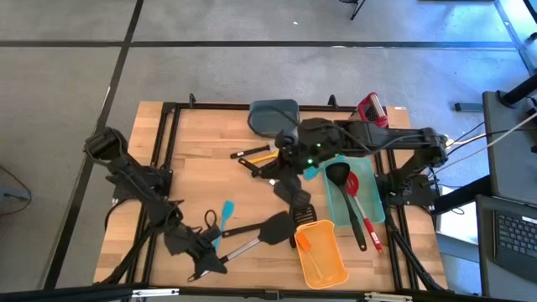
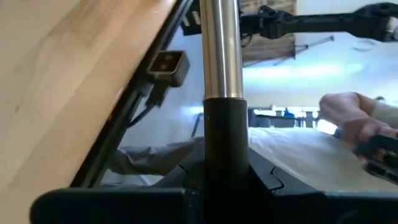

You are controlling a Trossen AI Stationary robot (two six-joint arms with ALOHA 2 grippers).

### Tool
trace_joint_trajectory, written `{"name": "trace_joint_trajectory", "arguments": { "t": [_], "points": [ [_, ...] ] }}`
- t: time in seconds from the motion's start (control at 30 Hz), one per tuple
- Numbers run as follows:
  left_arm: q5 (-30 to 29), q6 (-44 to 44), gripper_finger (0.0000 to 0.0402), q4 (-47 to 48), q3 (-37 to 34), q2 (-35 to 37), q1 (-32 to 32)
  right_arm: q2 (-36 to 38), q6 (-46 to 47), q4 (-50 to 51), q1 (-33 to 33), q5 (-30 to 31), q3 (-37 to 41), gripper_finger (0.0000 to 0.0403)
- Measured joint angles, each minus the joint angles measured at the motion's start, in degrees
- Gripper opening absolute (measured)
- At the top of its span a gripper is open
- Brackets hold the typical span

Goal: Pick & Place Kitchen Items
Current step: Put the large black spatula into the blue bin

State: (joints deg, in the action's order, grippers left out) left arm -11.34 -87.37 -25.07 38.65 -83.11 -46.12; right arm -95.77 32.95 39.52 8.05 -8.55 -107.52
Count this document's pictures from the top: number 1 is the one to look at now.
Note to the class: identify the black frame hook bracket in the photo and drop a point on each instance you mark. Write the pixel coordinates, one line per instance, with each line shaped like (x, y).
(192, 100)
(332, 100)

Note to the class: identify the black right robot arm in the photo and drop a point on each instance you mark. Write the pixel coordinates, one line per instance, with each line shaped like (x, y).
(398, 136)

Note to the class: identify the long teal spatula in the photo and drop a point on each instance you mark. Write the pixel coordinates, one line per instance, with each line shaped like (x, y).
(227, 209)

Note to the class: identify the large black serving spoon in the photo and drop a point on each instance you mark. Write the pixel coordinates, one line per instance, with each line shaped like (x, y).
(337, 173)

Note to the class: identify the teal plastic tray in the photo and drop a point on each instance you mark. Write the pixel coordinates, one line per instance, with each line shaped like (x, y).
(371, 197)

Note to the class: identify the grey-blue plastic bin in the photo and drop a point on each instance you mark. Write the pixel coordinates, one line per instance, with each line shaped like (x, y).
(268, 117)

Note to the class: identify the steel box grater red trim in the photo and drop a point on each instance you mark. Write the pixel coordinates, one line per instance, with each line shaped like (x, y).
(371, 110)

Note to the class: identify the grey desk top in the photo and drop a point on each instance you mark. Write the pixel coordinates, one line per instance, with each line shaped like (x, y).
(507, 147)

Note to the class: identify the orange plastic bin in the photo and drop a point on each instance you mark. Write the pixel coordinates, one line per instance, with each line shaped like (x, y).
(327, 260)

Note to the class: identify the thin black slotted spatula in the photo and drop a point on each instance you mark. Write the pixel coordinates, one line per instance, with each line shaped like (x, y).
(305, 215)

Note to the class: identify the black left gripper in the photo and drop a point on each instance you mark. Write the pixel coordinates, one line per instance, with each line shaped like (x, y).
(186, 243)

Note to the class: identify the grey laptop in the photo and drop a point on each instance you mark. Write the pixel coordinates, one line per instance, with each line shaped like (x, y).
(516, 235)

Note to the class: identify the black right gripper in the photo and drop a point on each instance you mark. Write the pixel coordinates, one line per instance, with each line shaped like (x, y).
(310, 142)

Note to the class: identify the blue-grey floor bar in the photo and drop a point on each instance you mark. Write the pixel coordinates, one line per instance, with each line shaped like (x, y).
(467, 107)

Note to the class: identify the small black ladle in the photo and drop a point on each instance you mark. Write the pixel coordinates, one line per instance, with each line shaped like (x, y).
(243, 229)

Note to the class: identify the red slotted spoon steel shaft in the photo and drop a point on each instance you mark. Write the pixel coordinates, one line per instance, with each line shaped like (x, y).
(352, 184)

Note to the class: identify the short teal scraper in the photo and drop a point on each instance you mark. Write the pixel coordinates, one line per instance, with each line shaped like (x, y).
(311, 173)

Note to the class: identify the black aluminium table frame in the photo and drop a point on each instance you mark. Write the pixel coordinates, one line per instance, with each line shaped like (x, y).
(210, 107)

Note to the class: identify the black rig beam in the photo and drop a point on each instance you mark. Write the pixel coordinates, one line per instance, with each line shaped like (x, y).
(84, 293)

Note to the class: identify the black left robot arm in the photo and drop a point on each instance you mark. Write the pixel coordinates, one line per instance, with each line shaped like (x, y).
(126, 172)

